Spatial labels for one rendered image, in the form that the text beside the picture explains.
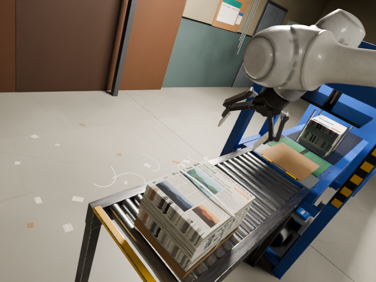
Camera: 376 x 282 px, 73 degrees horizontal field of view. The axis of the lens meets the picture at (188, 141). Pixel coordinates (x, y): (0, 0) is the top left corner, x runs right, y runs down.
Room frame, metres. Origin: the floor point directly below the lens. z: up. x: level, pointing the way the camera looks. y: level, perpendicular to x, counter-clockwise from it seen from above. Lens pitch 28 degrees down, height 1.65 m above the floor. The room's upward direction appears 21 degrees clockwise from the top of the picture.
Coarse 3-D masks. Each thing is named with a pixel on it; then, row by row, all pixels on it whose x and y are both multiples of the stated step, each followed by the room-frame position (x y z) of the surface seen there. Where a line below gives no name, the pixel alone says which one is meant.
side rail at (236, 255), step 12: (300, 192) 1.47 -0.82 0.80; (288, 204) 1.29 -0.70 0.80; (300, 204) 1.52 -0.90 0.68; (276, 216) 1.14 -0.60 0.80; (288, 216) 1.33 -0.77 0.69; (264, 228) 1.00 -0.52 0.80; (252, 240) 0.90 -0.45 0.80; (228, 252) 0.78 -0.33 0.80; (240, 252) 0.80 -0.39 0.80; (216, 264) 0.70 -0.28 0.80; (228, 264) 0.72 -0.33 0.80; (204, 276) 0.63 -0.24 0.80; (216, 276) 0.64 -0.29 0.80
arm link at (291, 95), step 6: (276, 90) 0.65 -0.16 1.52; (282, 90) 0.64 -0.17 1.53; (288, 90) 0.64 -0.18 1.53; (294, 90) 0.63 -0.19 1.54; (300, 90) 0.64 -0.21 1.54; (306, 90) 0.64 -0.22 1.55; (282, 96) 0.64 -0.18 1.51; (288, 96) 0.64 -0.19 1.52; (294, 96) 0.64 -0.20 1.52; (300, 96) 0.66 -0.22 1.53
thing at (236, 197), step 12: (192, 168) 0.93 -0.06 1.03; (204, 168) 0.96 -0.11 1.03; (216, 168) 1.00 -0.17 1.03; (204, 180) 0.88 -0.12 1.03; (216, 180) 0.91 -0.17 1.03; (228, 180) 0.94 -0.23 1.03; (216, 192) 0.83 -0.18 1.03; (228, 192) 0.85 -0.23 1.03; (240, 192) 0.88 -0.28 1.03; (228, 204) 0.79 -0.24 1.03; (240, 204) 0.81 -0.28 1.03; (240, 216) 0.83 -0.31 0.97; (228, 228) 0.77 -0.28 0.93
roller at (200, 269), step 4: (136, 196) 0.89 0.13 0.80; (140, 196) 0.90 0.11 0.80; (136, 200) 0.88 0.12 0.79; (140, 200) 0.88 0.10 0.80; (136, 204) 0.87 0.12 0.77; (200, 264) 0.67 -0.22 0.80; (196, 268) 0.65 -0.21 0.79; (200, 268) 0.66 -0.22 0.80; (204, 268) 0.66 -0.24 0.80; (192, 272) 0.65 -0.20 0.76; (196, 272) 0.64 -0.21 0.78; (200, 272) 0.64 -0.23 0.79; (196, 276) 0.64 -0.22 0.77
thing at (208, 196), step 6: (180, 174) 0.86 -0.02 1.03; (186, 180) 0.83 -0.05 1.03; (192, 180) 0.85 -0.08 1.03; (198, 180) 0.86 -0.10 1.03; (192, 186) 0.81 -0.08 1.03; (198, 186) 0.82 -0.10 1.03; (204, 192) 0.80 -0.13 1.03; (210, 198) 0.78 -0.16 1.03; (216, 204) 0.76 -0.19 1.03; (222, 210) 0.74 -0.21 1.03; (234, 210) 0.77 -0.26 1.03; (228, 216) 0.72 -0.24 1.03; (228, 222) 0.75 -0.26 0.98; (222, 234) 0.74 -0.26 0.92
